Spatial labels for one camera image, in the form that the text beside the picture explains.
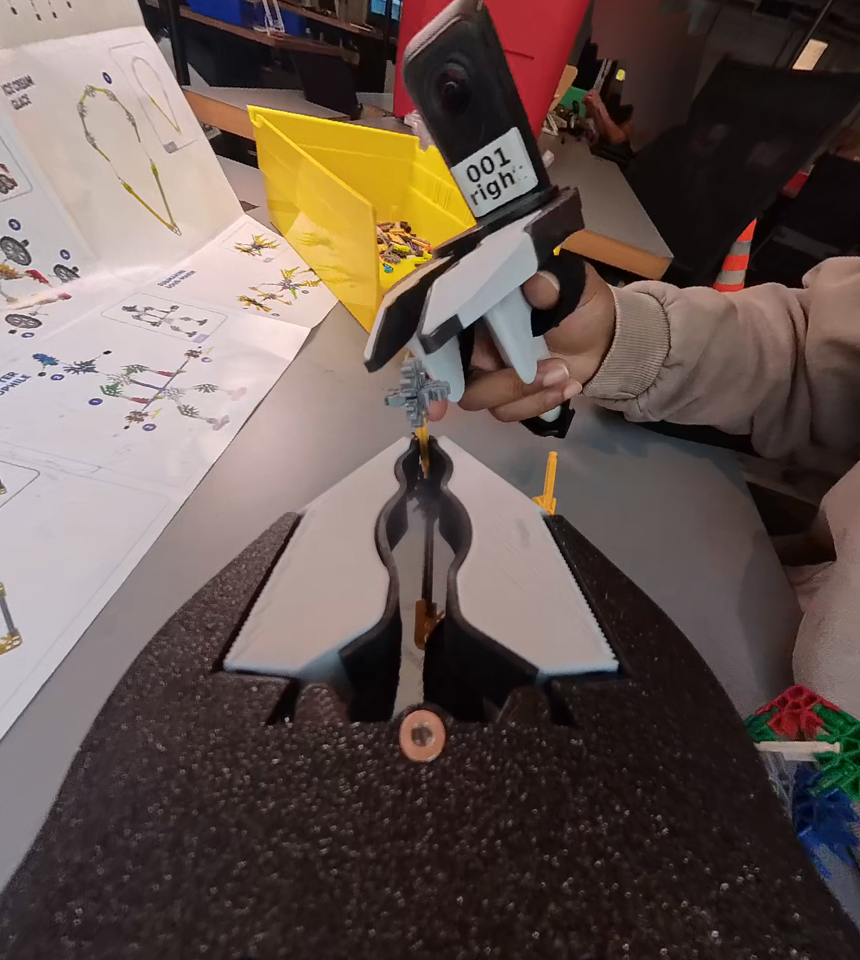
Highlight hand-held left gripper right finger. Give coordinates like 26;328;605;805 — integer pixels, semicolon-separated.
428;435;620;674

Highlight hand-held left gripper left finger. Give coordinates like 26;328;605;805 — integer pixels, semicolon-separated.
223;437;419;674

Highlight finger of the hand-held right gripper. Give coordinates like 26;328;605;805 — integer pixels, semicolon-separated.
417;222;545;354
364;257;451;375

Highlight multicolour rod connector toy figure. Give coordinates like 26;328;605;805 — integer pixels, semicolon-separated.
383;358;560;652

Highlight person's right forearm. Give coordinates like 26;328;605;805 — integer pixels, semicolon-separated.
583;243;860;460

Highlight person's right hand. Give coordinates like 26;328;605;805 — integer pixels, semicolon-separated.
428;268;620;425

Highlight scattered small toy parts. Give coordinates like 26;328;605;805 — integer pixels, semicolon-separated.
376;219;436;271

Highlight grey table with wooden edge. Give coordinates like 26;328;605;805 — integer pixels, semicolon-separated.
182;84;672;281

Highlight yellow parts bin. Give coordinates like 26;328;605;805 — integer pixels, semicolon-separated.
247;105;562;333

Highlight wooden shelf with blue bins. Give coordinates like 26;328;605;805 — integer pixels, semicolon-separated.
141;0;401;87

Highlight orange white striped traffic cone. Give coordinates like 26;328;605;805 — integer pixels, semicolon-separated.
713;217;758;294

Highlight black board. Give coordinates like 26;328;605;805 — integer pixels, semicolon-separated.
623;58;860;286

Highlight white instruction sheet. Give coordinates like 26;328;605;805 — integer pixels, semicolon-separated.
0;0;341;804

